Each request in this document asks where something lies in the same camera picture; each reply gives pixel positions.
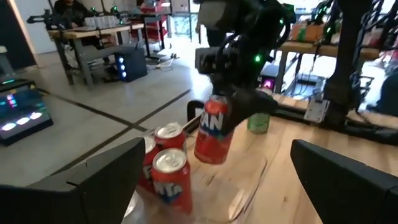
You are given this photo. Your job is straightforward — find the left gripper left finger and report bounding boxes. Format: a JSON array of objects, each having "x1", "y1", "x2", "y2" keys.
[{"x1": 0, "y1": 137, "x2": 147, "y2": 224}]

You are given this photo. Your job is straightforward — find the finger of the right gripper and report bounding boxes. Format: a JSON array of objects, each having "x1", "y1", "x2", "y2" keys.
[
  {"x1": 222, "y1": 93, "x2": 279, "y2": 134},
  {"x1": 210, "y1": 77, "x2": 233, "y2": 99}
]

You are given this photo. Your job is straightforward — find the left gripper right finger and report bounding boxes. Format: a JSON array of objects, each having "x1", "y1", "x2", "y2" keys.
[{"x1": 290, "y1": 139, "x2": 398, "y2": 224}]

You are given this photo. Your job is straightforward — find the green Sprite soda can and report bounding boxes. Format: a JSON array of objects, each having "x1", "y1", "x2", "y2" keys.
[{"x1": 247, "y1": 111, "x2": 271, "y2": 135}]

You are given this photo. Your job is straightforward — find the red Fanta soda can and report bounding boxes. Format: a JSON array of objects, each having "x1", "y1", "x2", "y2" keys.
[
  {"x1": 154, "y1": 122, "x2": 187, "y2": 152},
  {"x1": 193, "y1": 95, "x2": 234, "y2": 165},
  {"x1": 151, "y1": 148, "x2": 193, "y2": 215},
  {"x1": 136, "y1": 136, "x2": 161, "y2": 194}
]

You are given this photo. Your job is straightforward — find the clear plastic bin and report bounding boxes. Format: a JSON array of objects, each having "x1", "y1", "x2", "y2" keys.
[{"x1": 121, "y1": 124, "x2": 271, "y2": 224}]

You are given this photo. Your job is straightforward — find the black table clamp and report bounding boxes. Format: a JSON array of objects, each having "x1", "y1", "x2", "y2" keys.
[{"x1": 186, "y1": 99, "x2": 205, "y2": 124}]

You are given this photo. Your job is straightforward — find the person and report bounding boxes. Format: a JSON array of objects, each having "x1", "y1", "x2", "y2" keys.
[
  {"x1": 53, "y1": 0, "x2": 94, "y2": 30},
  {"x1": 194, "y1": 0, "x2": 233, "y2": 48}
]

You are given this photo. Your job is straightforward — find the wooden workbench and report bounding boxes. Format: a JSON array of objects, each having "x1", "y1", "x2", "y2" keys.
[
  {"x1": 46, "y1": 22, "x2": 147, "y2": 90},
  {"x1": 273, "y1": 40, "x2": 385, "y2": 94}
]

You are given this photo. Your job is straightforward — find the orange cardboard box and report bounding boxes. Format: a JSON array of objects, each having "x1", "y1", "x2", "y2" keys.
[{"x1": 289, "y1": 21, "x2": 332, "y2": 44}]

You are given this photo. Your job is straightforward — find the white power box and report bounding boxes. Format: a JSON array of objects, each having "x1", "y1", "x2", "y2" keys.
[{"x1": 303, "y1": 98, "x2": 331, "y2": 124}]

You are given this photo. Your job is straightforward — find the black computer tower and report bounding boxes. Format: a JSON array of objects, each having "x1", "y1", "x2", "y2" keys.
[{"x1": 114, "y1": 46, "x2": 149, "y2": 83}]

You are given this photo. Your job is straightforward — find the red tool cart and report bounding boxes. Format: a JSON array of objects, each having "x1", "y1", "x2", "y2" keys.
[{"x1": 136, "y1": 0, "x2": 172, "y2": 43}]

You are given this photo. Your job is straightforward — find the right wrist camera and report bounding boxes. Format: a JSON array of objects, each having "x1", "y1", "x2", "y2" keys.
[{"x1": 195, "y1": 46, "x2": 225, "y2": 75}]

